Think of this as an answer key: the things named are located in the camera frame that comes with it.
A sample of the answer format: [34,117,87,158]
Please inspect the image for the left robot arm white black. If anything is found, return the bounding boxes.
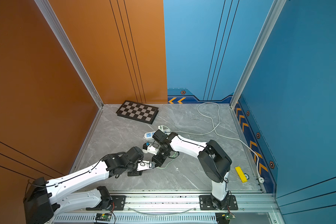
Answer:
[23,147,144,224]

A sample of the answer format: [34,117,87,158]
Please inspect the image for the left green circuit board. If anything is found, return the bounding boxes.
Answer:
[95,213,113,224]

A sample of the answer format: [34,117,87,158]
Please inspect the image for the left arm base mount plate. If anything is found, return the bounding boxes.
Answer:
[86,195,126,211]

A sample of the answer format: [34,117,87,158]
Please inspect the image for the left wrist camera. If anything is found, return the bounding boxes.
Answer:
[137,161,155,171]

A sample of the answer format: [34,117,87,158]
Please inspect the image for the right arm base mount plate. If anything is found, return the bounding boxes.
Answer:
[199,195,239,211]

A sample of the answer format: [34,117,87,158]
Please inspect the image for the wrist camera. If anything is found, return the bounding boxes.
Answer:
[137,161,155,171]
[142,142,158,155]

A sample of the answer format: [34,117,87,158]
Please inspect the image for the white blue power strip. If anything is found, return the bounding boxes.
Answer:
[144,132,155,141]

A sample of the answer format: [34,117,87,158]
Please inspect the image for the white USB charger adapter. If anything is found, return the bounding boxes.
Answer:
[158,125,171,133]

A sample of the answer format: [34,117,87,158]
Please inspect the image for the white power strip cord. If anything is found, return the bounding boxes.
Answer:
[167,102,265,184]

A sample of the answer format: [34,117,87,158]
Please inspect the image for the black white chessboard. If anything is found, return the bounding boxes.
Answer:
[116,100,159,124]

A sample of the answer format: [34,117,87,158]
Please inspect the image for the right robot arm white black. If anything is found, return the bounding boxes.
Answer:
[152,130,232,210]

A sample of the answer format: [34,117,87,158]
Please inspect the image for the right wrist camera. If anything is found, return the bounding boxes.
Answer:
[142,142,158,155]

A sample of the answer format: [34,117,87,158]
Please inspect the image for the aluminium front rail frame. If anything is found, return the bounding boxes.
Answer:
[49,191,285,224]

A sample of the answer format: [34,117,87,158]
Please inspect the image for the green charging cable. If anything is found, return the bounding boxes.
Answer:
[156,151,180,170]

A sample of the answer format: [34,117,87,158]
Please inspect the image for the green circuit board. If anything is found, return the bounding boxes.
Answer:
[95,213,113,224]
[215,213,236,224]

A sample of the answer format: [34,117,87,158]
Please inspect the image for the right green circuit board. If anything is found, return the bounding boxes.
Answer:
[215,213,236,224]

